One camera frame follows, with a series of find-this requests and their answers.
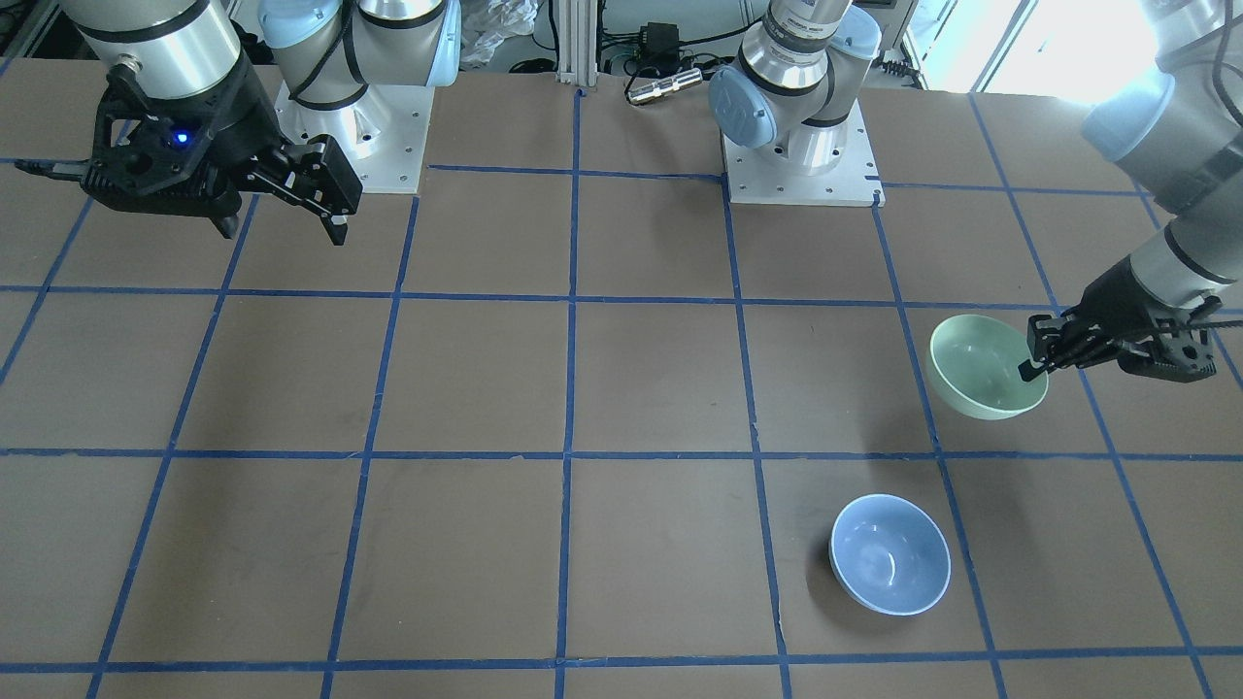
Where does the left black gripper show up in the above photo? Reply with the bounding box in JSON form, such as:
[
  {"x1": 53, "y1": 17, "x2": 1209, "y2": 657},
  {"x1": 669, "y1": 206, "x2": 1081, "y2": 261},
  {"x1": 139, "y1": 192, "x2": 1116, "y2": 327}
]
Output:
[{"x1": 1018, "y1": 262, "x2": 1241, "y2": 383}]

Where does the black cable bundle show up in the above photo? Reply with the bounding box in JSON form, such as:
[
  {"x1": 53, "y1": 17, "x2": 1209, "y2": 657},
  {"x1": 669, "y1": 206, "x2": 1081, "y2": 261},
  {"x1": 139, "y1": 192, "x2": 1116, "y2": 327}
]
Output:
[{"x1": 510, "y1": 0, "x2": 758, "y2": 80}]

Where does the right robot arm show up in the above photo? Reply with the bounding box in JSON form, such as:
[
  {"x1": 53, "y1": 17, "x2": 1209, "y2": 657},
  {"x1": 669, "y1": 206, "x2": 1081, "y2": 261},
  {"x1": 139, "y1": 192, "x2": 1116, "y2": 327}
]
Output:
[{"x1": 15, "y1": 1, "x2": 461, "y2": 245}]

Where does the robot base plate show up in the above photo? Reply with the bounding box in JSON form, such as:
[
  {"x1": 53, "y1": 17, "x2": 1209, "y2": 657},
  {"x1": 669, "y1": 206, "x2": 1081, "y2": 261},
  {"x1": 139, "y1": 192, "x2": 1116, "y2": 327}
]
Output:
[
  {"x1": 275, "y1": 85, "x2": 436, "y2": 194},
  {"x1": 721, "y1": 102, "x2": 888, "y2": 208}
]

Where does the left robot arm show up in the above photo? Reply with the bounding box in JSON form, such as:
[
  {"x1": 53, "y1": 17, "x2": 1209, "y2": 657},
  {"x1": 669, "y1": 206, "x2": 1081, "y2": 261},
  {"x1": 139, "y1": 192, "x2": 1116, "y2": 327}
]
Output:
[{"x1": 709, "y1": 1, "x2": 1242, "y2": 383}]

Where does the black power adapter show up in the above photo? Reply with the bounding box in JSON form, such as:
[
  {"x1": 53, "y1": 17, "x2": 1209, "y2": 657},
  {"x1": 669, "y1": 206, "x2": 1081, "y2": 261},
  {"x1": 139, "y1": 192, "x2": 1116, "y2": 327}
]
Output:
[{"x1": 636, "y1": 22, "x2": 681, "y2": 57}]

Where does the aluminium frame post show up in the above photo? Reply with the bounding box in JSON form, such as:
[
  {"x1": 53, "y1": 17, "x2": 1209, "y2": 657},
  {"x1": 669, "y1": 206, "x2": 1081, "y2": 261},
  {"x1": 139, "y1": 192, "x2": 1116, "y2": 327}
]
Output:
[{"x1": 549, "y1": 1, "x2": 602, "y2": 91}]

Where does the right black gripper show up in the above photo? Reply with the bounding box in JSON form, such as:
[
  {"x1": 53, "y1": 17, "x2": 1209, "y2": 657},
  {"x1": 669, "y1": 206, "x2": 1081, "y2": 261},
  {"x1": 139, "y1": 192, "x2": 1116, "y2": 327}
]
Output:
[{"x1": 15, "y1": 63, "x2": 363, "y2": 245}]

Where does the blue bowl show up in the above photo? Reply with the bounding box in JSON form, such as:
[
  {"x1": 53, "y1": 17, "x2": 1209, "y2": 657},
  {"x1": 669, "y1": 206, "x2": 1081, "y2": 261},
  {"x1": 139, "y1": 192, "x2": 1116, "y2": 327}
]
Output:
[{"x1": 827, "y1": 494, "x2": 952, "y2": 616}]

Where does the green bowl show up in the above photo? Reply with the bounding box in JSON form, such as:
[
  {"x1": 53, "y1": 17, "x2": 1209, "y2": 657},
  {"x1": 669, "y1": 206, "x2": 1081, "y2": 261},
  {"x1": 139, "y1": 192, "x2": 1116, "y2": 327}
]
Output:
[{"x1": 926, "y1": 315, "x2": 1049, "y2": 420}]

